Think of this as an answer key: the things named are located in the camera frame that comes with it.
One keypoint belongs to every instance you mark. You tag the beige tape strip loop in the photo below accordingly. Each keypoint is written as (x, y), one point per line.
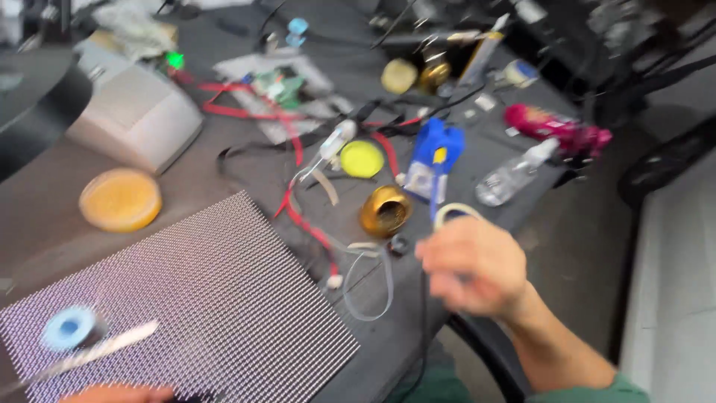
(456, 211)

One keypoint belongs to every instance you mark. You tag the pale yellow round tin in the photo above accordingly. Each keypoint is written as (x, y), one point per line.
(399, 76)

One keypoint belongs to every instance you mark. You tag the grey soldering station box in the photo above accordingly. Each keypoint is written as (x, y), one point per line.
(134, 115)

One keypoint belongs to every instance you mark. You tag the blue desoldering pump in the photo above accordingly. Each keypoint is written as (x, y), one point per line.
(433, 156)

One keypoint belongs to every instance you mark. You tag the LED matrix panel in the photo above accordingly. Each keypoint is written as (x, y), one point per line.
(184, 313)

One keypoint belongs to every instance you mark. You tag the gold brass wool tip cleaner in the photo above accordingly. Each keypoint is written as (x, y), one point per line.
(385, 211)

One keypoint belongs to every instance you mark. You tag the person's right hand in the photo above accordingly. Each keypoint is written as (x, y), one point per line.
(481, 268)

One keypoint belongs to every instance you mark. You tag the white tape roll blue core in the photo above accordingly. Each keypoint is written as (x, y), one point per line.
(517, 74)

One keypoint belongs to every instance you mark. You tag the black office chair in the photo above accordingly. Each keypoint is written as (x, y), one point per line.
(643, 95)

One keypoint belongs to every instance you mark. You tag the person's right fingers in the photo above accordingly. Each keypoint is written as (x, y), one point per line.
(442, 280)

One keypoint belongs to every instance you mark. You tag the blue solder spool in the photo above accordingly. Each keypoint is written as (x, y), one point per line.
(70, 327)

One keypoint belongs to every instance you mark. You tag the person's left hand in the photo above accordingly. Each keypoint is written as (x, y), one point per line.
(117, 394)

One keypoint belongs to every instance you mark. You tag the crumpled grey cloth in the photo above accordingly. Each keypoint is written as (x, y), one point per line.
(134, 31)

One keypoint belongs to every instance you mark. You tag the yellow round lid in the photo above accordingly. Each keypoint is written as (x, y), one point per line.
(361, 159)

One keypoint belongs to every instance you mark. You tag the green circuit board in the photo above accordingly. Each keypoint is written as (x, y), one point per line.
(279, 87)

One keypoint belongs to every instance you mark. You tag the clear plastic spray bottle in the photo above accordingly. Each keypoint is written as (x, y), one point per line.
(512, 174)

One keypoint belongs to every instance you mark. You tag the gold metal round holder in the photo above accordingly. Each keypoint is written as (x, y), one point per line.
(434, 75)

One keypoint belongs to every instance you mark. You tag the pink snack packet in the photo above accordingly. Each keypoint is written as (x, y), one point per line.
(554, 130)

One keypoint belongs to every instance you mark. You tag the green lit LED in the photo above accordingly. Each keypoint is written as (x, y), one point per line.
(175, 60)

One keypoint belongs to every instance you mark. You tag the light blue small bottle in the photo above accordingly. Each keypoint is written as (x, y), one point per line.
(297, 31)

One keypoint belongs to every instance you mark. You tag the small clear dropper bottle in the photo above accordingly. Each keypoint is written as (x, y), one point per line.
(333, 146)

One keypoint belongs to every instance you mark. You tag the silver metal tweezers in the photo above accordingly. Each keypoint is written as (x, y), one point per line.
(84, 354)

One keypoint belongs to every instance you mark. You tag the orange round flux tin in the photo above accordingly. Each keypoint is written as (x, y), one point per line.
(120, 200)

